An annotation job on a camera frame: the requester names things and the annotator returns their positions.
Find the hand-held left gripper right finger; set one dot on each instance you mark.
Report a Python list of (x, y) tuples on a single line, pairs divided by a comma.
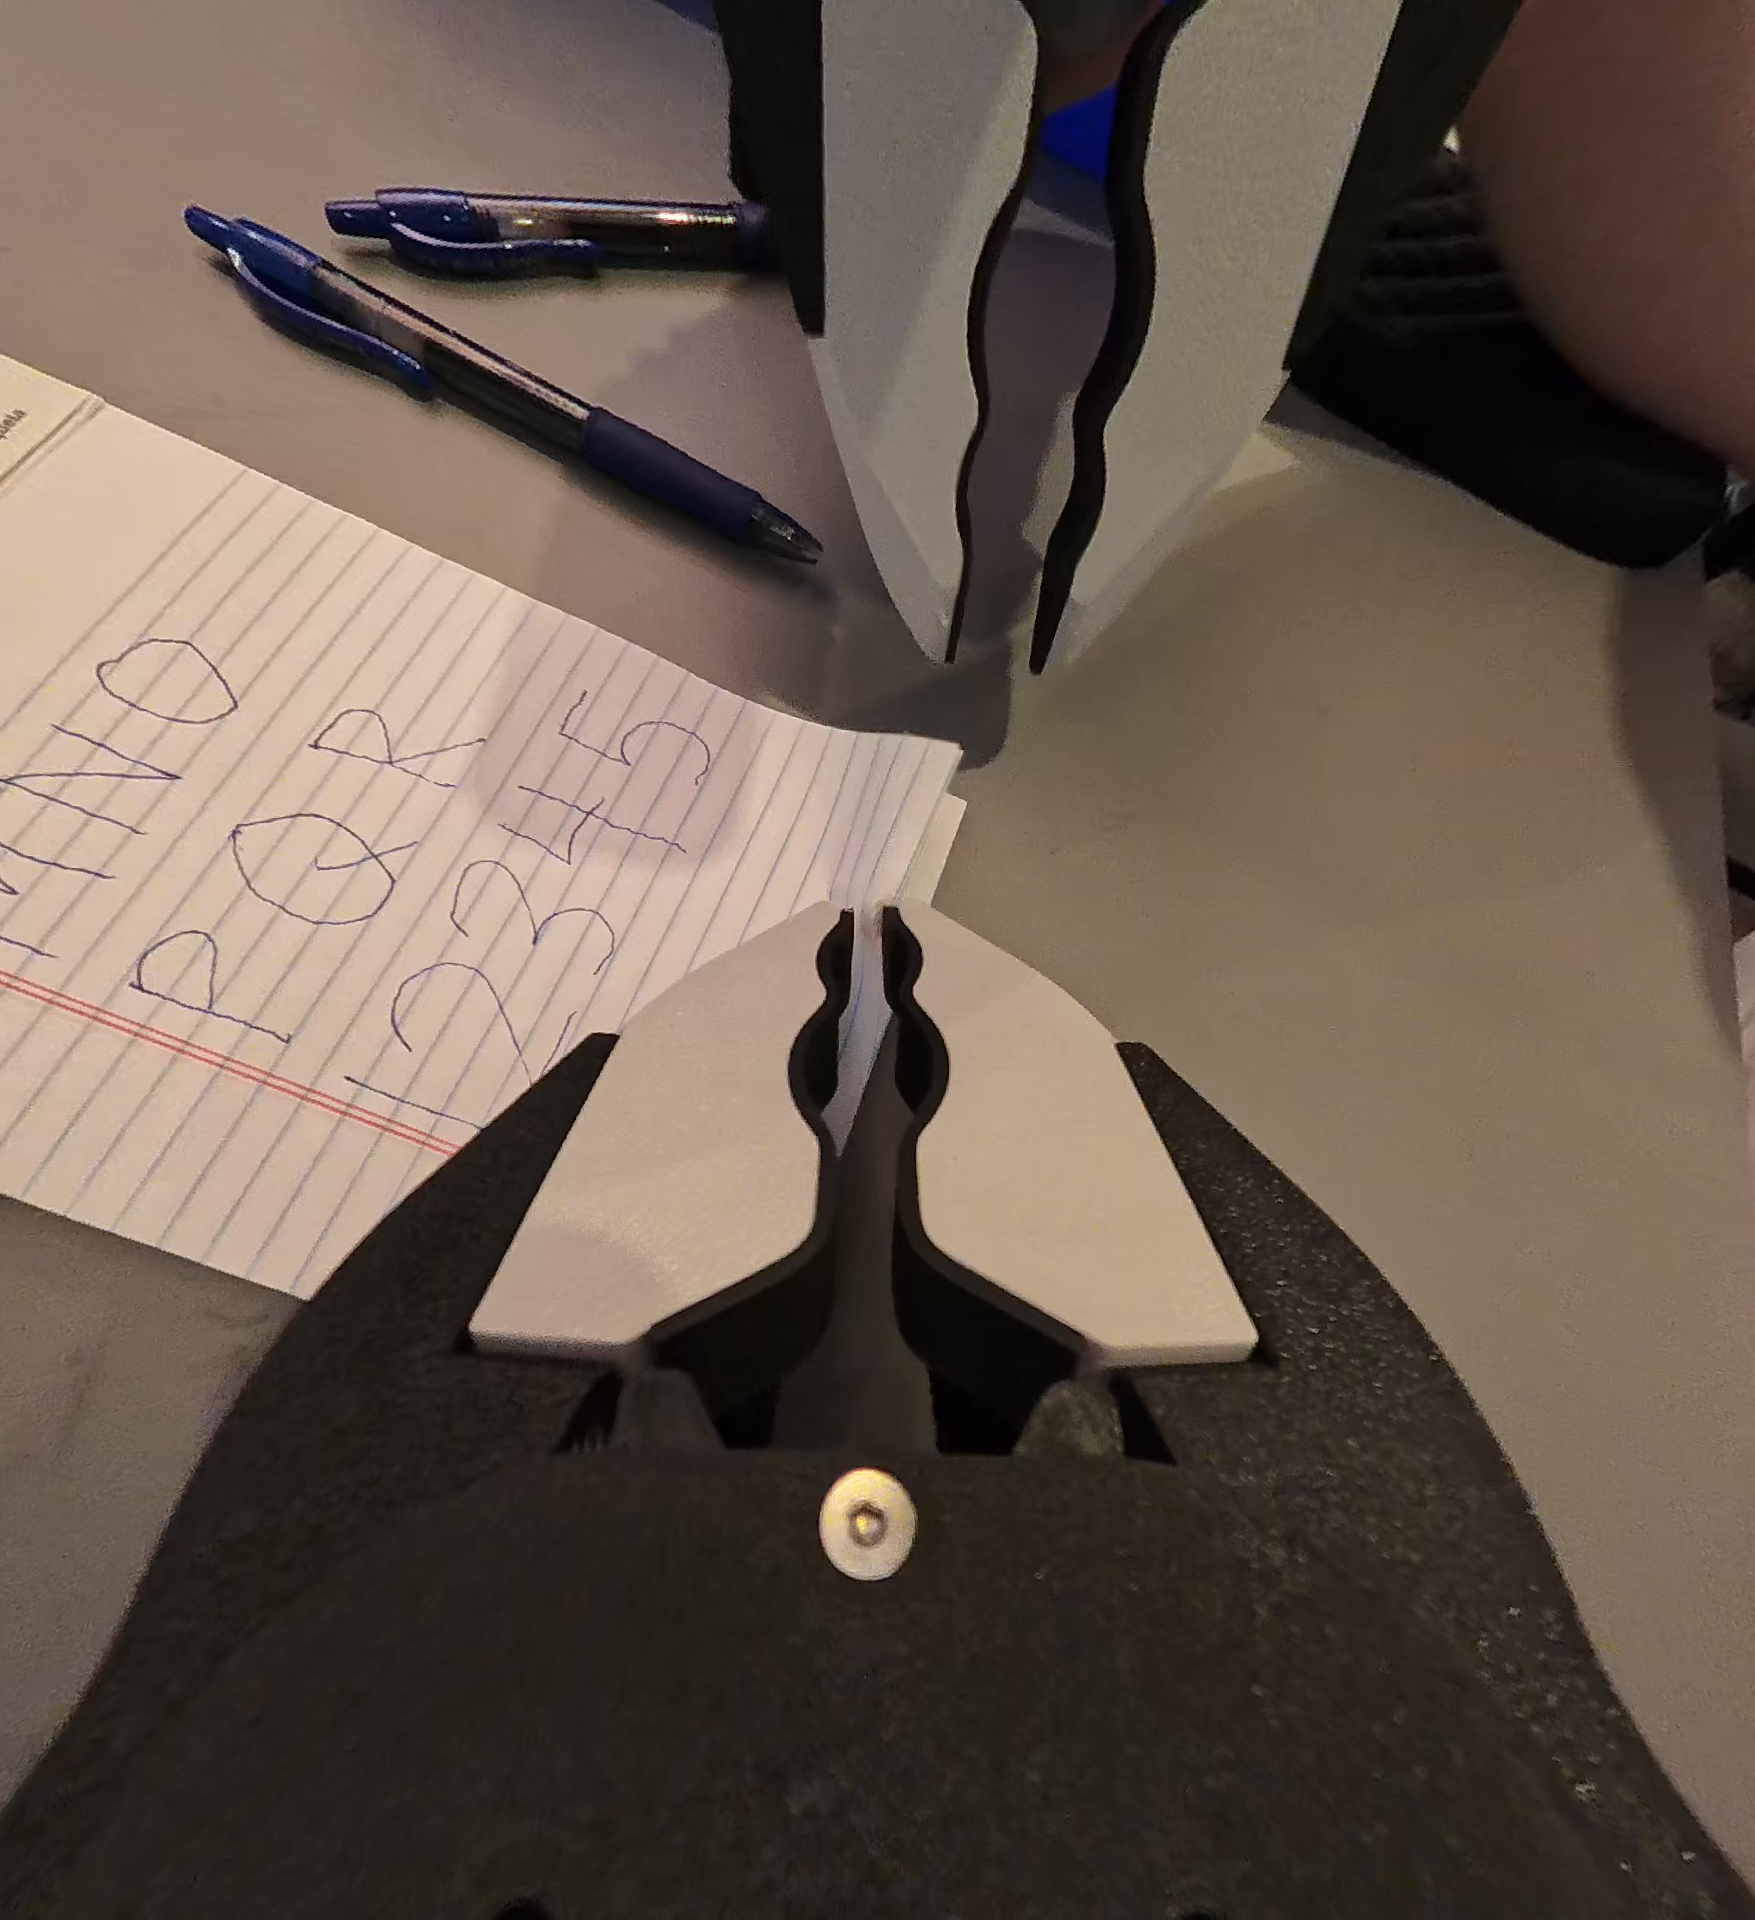
[(1072, 1184)]

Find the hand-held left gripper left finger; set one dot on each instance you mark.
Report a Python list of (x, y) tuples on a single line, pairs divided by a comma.
[(667, 1171)]

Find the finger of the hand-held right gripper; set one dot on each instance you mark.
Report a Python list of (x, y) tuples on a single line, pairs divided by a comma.
[(1236, 272), (906, 302)]

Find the blue retractable pen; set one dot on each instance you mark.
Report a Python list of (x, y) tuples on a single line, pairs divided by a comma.
[(561, 225), (516, 398)]

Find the white lined notepad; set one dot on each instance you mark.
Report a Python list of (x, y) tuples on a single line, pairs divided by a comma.
[(293, 721)]

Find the person's right forearm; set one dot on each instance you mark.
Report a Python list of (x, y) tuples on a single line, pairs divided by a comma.
[(1686, 225)]

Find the black office chair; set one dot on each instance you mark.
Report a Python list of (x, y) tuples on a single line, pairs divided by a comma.
[(1508, 420)]

